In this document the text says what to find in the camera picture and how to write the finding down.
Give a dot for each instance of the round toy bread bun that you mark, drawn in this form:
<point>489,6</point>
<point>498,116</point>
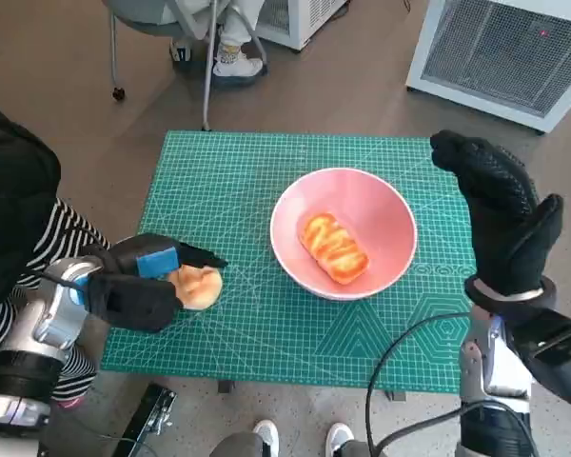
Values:
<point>200,290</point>

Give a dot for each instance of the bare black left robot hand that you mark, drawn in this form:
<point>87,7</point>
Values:
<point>147,252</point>

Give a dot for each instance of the braided toy bread loaf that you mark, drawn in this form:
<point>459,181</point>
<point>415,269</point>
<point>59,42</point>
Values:
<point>333,247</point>

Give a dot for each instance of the green cutting mat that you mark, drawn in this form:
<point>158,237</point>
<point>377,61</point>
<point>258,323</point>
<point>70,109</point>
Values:
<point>266,333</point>

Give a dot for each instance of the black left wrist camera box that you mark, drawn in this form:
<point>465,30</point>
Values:
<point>133,304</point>

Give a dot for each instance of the small black table bracket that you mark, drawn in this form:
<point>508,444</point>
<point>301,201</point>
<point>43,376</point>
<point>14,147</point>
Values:
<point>224,386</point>
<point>396,395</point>

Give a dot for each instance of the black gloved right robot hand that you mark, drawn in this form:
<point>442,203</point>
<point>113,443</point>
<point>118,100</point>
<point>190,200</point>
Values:
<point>504,214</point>

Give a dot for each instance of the grey chair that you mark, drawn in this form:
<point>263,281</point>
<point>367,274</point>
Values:
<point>143,19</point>

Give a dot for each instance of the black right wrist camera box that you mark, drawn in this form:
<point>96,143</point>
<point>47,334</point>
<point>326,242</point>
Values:
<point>561,352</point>

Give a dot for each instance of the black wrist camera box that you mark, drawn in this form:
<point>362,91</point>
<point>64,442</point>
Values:
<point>561,352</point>
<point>133,304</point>

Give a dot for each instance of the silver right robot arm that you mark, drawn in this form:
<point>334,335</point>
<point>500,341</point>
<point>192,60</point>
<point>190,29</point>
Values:
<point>495,362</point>

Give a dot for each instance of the large white mesh cabinet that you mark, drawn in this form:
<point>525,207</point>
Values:
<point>495,47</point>

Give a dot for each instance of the person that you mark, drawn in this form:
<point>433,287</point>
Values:
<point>235,62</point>
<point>14,181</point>
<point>266,433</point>

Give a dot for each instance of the black metal stand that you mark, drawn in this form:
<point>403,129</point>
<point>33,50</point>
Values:
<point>145,419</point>

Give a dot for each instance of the pink bowl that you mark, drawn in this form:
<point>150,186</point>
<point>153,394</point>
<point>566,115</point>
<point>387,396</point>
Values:
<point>361,204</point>

